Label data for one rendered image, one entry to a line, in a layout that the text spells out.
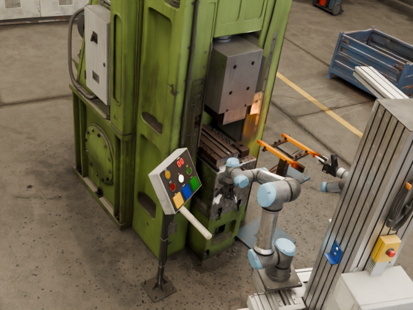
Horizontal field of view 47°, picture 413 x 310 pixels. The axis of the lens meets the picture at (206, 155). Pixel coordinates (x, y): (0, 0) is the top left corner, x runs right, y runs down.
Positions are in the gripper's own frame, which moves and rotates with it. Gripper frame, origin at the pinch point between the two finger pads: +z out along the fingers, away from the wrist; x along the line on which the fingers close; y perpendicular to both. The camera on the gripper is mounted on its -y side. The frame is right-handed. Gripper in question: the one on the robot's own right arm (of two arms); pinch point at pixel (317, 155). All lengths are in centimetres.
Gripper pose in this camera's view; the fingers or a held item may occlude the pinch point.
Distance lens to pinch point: 362.3
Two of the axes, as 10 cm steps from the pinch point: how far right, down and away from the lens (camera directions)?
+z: -6.7, -4.9, 5.6
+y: -1.2, 8.1, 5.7
